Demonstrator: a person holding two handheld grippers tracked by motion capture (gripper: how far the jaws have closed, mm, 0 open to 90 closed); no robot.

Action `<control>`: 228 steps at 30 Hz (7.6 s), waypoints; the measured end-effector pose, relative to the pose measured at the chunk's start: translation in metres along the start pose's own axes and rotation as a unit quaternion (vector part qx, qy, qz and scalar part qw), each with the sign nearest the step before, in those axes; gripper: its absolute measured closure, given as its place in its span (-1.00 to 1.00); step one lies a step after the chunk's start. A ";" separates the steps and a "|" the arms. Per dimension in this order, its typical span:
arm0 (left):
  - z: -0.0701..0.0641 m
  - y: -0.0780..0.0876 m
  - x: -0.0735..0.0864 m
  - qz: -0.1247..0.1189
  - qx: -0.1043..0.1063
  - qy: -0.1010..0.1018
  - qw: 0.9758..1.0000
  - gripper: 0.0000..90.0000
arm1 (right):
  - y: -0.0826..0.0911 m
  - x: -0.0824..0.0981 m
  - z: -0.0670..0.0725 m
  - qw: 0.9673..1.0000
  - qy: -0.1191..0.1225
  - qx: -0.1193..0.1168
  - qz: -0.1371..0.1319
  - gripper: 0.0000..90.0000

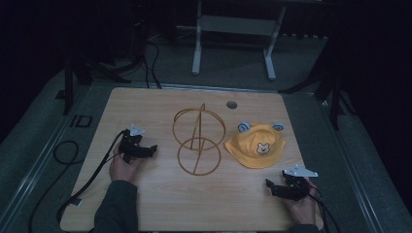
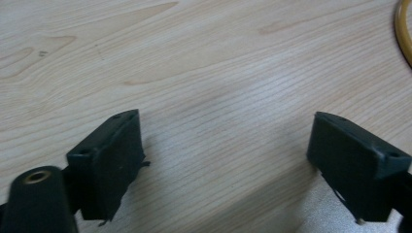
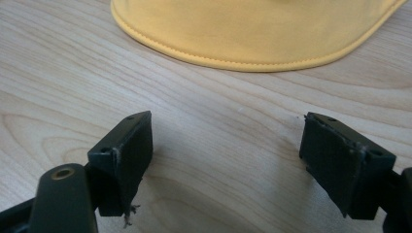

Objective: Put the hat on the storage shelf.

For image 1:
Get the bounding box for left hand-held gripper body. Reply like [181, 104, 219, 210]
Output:
[118, 123, 146, 164]

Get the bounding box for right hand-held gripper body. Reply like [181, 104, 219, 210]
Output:
[281, 163, 320, 202]

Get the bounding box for yellow bucket hat with ears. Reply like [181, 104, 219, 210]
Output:
[223, 120, 288, 170]

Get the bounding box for gold wire hat stand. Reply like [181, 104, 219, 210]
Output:
[171, 102, 227, 178]

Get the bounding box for person's left hand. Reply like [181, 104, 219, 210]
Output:
[109, 151, 144, 186]

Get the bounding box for person's right hand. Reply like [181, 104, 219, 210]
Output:
[284, 178, 321, 226]

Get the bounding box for black tripod stand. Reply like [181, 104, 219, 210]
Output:
[277, 38, 359, 132]
[61, 0, 146, 117]

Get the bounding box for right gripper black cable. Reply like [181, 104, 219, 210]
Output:
[307, 186, 342, 233]

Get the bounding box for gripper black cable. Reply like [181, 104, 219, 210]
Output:
[55, 129, 128, 225]
[307, 186, 342, 233]

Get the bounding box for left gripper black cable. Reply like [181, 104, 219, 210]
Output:
[55, 129, 128, 225]

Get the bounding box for metal floor rail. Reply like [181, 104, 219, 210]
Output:
[309, 93, 387, 233]
[0, 84, 109, 233]

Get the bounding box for black floor cable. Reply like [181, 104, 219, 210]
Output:
[27, 140, 81, 233]

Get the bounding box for black hanging cables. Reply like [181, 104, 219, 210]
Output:
[141, 38, 163, 90]

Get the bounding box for white metal desk frame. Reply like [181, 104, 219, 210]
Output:
[190, 0, 288, 82]

